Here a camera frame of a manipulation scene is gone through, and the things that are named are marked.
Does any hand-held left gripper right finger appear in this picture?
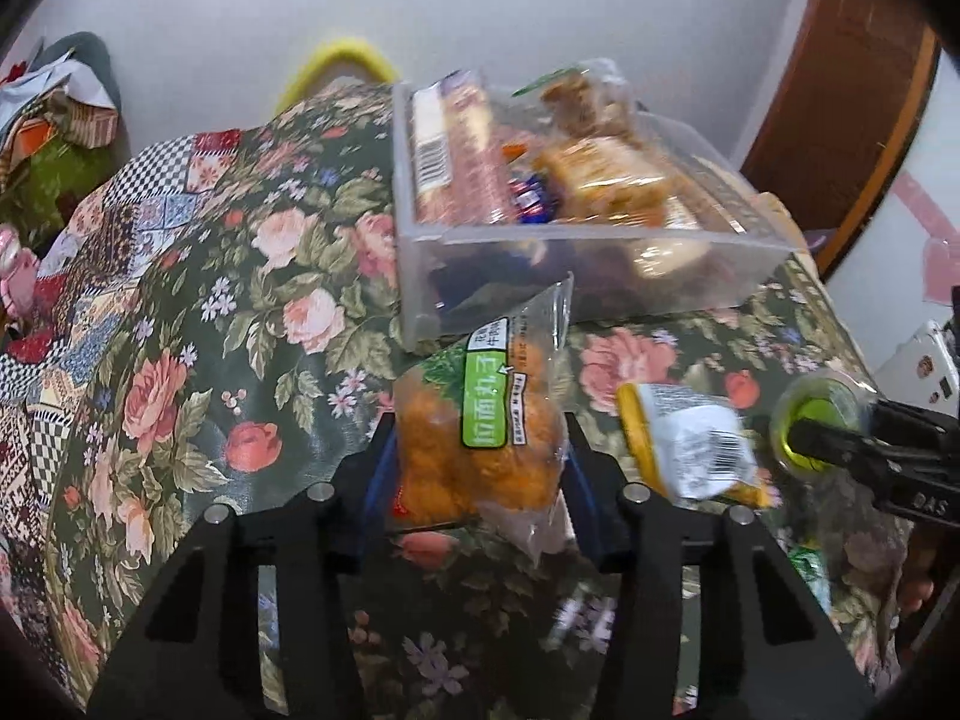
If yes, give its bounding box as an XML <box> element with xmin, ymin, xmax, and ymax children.
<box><xmin>559</xmin><ymin>412</ymin><xmax>878</xmax><ymax>720</ymax></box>

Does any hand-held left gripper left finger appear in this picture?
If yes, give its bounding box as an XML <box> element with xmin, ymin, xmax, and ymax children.
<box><xmin>86</xmin><ymin>412</ymin><xmax>402</xmax><ymax>720</ymax></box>

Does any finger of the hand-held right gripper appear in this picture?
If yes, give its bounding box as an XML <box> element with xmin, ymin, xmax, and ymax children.
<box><xmin>868</xmin><ymin>399</ymin><xmax>960</xmax><ymax>452</ymax></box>
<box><xmin>789</xmin><ymin>418</ymin><xmax>902</xmax><ymax>494</ymax></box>

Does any green jelly cup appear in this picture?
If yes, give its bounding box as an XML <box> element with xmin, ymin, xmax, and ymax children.
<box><xmin>769</xmin><ymin>373</ymin><xmax>875</xmax><ymax>473</ymax></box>

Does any orange snack ball packet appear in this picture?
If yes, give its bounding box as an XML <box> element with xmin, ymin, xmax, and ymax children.
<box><xmin>390</xmin><ymin>274</ymin><xmax>575</xmax><ymax>563</ymax></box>

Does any clear plastic container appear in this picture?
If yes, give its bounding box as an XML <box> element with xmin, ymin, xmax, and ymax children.
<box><xmin>391</xmin><ymin>64</ymin><xmax>807</xmax><ymax>352</ymax></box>

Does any blue candy wrapper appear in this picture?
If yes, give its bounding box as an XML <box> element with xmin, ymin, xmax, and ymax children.
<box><xmin>510</xmin><ymin>172</ymin><xmax>560</xmax><ymax>224</ymax></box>

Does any large clear cracker packet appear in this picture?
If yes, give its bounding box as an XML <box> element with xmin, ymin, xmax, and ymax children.
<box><xmin>536</xmin><ymin>139</ymin><xmax>668</xmax><ymax>230</ymax></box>

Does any long pink snack packet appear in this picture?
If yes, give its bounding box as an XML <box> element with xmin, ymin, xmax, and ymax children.
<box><xmin>411</xmin><ymin>69</ymin><xmax>511</xmax><ymax>224</ymax></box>

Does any brown snack bag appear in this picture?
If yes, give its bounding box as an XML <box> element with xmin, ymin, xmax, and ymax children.
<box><xmin>514</xmin><ymin>58</ymin><xmax>638</xmax><ymax>147</ymax></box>

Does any person's right hand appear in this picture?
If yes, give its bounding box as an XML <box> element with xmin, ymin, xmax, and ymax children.
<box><xmin>896</xmin><ymin>540</ymin><xmax>938</xmax><ymax>616</ymax></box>

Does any white stickered appliance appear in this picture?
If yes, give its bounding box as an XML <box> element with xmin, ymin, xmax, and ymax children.
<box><xmin>874</xmin><ymin>319</ymin><xmax>960</xmax><ymax>421</ymax></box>

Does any yellow white-label snack packet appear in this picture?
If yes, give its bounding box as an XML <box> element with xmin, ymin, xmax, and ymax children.
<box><xmin>616</xmin><ymin>381</ymin><xmax>773</xmax><ymax>507</ymax></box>

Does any green snack packet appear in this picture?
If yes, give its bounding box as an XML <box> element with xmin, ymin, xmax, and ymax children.
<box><xmin>787</xmin><ymin>544</ymin><xmax>833</xmax><ymax>616</ymax></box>

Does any wooden wardrobe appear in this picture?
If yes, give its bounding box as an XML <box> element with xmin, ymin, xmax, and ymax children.
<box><xmin>739</xmin><ymin>0</ymin><xmax>942</xmax><ymax>278</ymax></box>

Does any patchwork quilt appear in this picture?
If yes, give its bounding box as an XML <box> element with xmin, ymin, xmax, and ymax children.
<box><xmin>0</xmin><ymin>127</ymin><xmax>248</xmax><ymax>661</ymax></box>

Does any pink toy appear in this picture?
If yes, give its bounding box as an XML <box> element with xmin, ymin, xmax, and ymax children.
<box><xmin>0</xmin><ymin>229</ymin><xmax>42</xmax><ymax>331</ymax></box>

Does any yellow chair back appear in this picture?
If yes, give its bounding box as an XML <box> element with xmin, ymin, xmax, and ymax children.
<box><xmin>276</xmin><ymin>41</ymin><xmax>397</xmax><ymax>113</ymax></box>

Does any pile of clothes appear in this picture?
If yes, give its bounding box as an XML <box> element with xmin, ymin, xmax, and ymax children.
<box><xmin>0</xmin><ymin>45</ymin><xmax>121</xmax><ymax>241</ymax></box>

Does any green chair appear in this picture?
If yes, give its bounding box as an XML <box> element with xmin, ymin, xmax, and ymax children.
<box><xmin>37</xmin><ymin>31</ymin><xmax>121</xmax><ymax>113</ymax></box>

